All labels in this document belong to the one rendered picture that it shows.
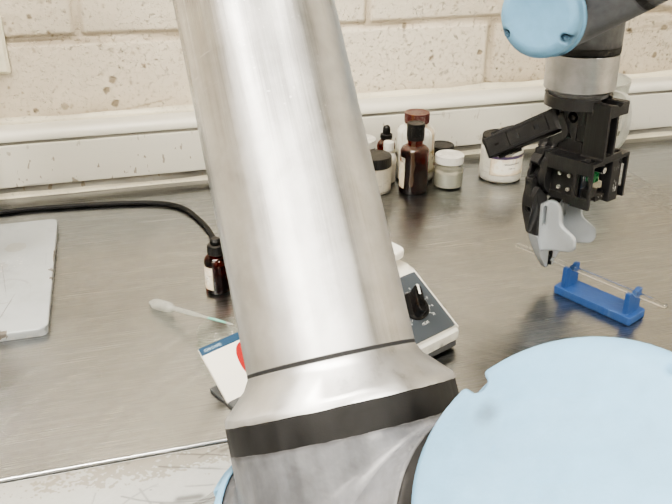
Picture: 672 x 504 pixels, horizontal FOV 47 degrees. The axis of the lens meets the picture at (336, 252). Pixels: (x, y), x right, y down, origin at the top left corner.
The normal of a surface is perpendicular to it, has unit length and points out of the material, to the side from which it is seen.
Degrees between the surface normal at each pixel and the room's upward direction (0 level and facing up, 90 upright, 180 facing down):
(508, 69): 90
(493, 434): 37
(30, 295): 0
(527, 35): 89
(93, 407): 0
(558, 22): 89
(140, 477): 0
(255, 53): 55
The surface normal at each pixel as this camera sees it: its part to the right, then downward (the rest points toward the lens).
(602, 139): -0.76, 0.29
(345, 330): 0.18, -0.20
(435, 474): -0.56, -0.62
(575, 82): -0.36, 0.40
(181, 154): 0.27, 0.43
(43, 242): 0.00, -0.90
